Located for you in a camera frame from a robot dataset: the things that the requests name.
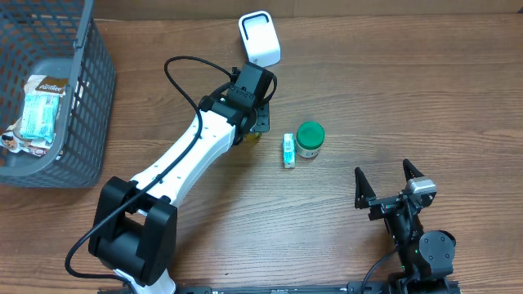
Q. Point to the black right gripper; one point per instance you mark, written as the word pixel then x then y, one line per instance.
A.
pixel 382 205

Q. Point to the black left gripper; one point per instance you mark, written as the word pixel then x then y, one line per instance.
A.
pixel 261 121

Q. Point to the clear bottle with silver cap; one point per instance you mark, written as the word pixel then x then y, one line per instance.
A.
pixel 252 137

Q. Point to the small Kleenex tissue pack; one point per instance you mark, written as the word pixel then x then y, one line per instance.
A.
pixel 289 153

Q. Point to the green lid jar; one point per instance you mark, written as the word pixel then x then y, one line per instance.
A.
pixel 309 139

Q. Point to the teal tissue pack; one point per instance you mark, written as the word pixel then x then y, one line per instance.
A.
pixel 39 117

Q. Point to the brown snack packet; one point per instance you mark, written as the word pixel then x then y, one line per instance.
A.
pixel 42 85

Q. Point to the colourful snack wrapper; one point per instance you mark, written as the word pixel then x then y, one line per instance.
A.
pixel 12 140

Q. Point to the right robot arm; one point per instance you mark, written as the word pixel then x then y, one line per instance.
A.
pixel 426 257

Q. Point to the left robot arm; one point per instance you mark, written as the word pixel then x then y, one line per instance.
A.
pixel 134 230

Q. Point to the white barcode scanner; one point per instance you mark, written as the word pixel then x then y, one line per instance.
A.
pixel 259 38

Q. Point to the grey plastic mesh basket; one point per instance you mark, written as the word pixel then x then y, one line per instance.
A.
pixel 58 39

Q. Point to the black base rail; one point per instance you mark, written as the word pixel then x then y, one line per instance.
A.
pixel 278 290

